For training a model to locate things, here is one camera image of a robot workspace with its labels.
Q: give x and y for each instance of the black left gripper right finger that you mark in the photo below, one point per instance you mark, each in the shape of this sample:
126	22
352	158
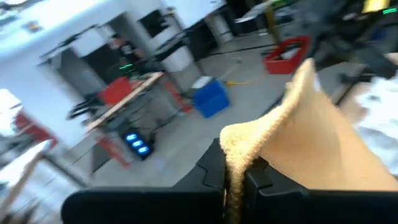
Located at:
311	208

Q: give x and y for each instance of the blue plastic box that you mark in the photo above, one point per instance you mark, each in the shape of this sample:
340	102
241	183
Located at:
211	99

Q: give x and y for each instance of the black device with blue lights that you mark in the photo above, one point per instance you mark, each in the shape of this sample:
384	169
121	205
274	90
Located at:
138	144

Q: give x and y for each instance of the yellow terry towel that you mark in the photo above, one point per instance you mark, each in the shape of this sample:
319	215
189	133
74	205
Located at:
311	149

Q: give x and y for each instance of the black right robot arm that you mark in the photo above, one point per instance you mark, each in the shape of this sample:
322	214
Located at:
342	37

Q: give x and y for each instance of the red plastic crate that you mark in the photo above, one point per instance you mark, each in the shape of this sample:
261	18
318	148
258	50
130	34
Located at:
286	63

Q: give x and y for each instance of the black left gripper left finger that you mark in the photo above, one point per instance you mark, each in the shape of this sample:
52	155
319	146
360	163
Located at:
155	205

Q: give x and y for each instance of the wooden workbench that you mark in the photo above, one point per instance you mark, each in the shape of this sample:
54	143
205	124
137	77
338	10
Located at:
124	101

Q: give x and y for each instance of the red container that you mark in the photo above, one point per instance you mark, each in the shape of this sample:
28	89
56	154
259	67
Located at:
115	91

